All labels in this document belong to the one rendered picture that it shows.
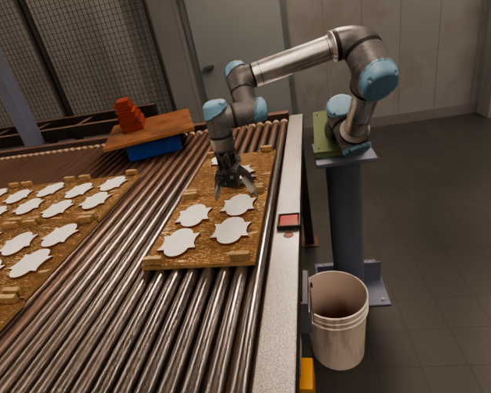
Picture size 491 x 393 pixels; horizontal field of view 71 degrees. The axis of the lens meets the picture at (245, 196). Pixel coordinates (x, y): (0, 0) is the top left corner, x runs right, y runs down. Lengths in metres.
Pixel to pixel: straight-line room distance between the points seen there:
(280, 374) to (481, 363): 1.35
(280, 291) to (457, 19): 4.07
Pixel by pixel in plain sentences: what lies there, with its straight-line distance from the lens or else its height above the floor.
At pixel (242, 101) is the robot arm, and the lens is 1.09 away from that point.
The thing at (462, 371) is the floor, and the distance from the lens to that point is 1.95.
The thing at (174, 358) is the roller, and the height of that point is 0.92.
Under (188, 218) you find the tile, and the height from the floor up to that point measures 0.95.
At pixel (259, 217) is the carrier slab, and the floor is 0.94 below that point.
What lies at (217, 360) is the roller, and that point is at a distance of 0.81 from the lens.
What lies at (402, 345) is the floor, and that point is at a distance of 1.98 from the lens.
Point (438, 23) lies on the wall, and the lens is 4.58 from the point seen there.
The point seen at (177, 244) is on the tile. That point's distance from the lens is 1.12.
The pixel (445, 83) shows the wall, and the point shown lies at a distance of 4.74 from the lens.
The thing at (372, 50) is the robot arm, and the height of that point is 1.38.
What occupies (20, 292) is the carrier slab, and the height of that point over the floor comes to 0.95.
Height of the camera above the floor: 1.55
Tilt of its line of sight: 28 degrees down
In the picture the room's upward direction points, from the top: 12 degrees counter-clockwise
